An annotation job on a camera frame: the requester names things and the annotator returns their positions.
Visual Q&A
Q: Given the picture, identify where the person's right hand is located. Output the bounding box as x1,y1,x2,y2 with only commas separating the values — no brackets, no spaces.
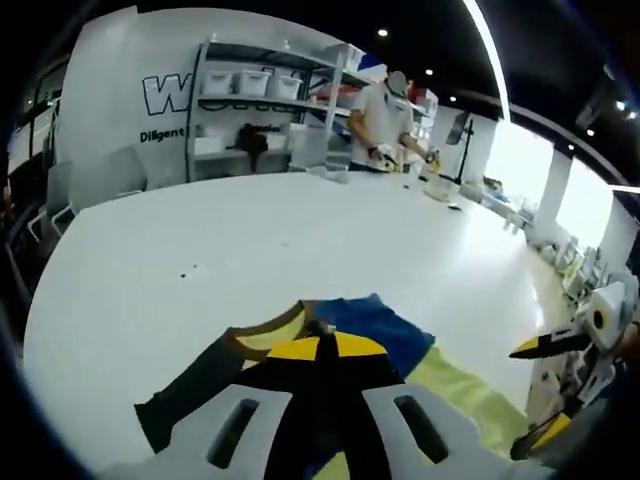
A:
618,319,640,362

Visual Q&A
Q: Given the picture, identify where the yellow garment with dark sleeves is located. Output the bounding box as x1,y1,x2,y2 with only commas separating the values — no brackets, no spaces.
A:
133,294,529,480

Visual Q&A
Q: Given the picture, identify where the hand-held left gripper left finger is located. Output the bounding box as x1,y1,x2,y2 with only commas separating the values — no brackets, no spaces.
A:
99,333,324,480

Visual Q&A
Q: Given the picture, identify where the white ceiling light strip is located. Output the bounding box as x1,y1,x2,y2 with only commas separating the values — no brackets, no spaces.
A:
462,0,514,121

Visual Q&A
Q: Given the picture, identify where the black monitor stand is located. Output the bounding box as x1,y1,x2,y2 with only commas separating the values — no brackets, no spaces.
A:
442,112,476,184

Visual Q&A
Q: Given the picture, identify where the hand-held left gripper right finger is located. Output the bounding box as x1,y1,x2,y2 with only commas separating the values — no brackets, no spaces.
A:
324,329,506,480

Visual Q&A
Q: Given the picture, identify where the black gimbal device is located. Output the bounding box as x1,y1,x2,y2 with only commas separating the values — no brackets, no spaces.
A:
237,123,269,171

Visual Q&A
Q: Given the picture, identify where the white storage bin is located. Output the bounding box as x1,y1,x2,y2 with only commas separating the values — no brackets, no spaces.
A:
267,73,304,99
237,69,269,96
202,70,234,96

